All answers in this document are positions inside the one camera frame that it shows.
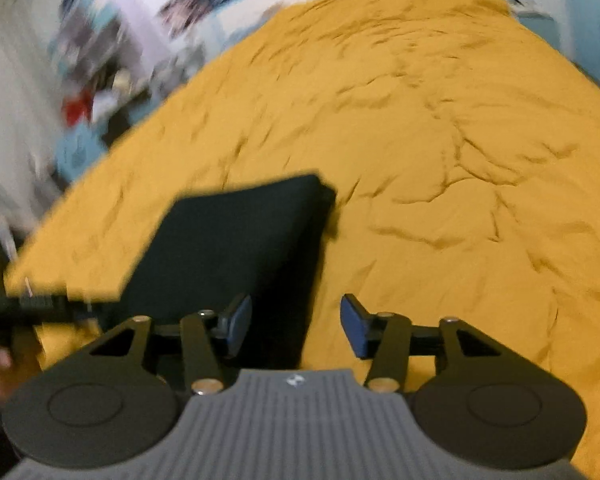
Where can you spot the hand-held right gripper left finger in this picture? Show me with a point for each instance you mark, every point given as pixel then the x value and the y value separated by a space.
pixel 237 322

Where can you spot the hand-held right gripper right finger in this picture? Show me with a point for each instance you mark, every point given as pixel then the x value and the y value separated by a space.
pixel 355 325

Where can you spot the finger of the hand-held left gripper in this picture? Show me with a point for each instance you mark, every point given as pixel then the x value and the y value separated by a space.
pixel 30 310

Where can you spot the black pants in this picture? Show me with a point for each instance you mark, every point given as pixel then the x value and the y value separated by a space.
pixel 230 245

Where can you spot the blue drawer cabinet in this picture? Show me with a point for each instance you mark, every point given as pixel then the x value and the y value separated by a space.
pixel 77 152

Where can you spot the yellow quilted blanket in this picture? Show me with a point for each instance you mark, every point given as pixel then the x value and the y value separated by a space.
pixel 430 160

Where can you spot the red cloth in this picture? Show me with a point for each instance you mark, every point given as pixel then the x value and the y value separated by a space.
pixel 77 109

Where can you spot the dark desk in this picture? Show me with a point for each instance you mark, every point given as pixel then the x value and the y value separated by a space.
pixel 122 122

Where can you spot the blue nightstand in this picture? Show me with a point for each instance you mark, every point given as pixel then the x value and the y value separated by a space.
pixel 542 27

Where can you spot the white headphones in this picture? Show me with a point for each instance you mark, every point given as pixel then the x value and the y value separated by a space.
pixel 520 0

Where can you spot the anime wall poster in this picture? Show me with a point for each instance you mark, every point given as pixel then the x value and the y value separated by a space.
pixel 195 2

